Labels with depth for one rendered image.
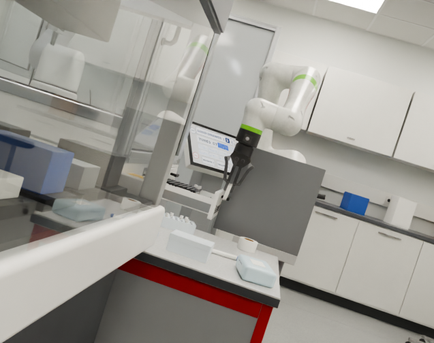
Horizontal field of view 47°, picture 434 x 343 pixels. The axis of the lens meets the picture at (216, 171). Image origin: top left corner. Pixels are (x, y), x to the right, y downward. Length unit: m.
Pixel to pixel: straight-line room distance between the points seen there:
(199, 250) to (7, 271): 0.96
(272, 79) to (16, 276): 1.92
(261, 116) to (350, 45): 3.90
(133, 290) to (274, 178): 0.92
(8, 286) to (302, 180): 1.67
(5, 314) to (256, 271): 0.92
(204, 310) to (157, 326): 0.14
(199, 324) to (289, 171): 0.92
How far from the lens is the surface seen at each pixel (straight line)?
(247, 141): 1.98
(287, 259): 2.15
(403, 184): 5.77
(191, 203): 1.96
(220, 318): 1.42
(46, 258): 0.65
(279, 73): 2.37
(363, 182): 5.68
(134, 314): 1.46
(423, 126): 5.46
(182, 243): 1.47
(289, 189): 2.13
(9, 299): 0.60
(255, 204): 2.13
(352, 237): 4.99
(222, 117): 3.66
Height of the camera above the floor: 1.08
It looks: 2 degrees down
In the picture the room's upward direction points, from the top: 18 degrees clockwise
